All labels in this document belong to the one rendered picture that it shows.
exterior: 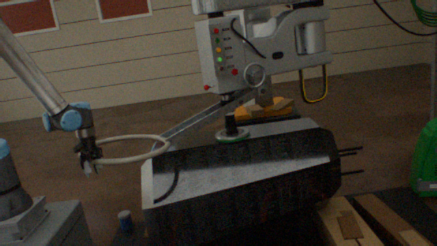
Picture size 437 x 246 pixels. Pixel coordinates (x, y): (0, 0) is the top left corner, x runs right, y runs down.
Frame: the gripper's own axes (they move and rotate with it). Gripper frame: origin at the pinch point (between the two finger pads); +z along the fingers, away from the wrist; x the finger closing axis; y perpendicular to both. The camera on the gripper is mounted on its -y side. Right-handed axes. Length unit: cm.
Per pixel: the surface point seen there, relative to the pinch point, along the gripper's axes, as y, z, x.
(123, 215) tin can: -66, 72, 59
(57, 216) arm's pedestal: 23.9, 1.0, -33.4
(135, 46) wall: -476, -40, 462
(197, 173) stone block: 28, 15, 48
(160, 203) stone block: 17.3, 26.1, 26.5
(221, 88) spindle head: 37, -31, 66
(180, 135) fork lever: 20, -8, 46
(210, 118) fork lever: 30, -14, 63
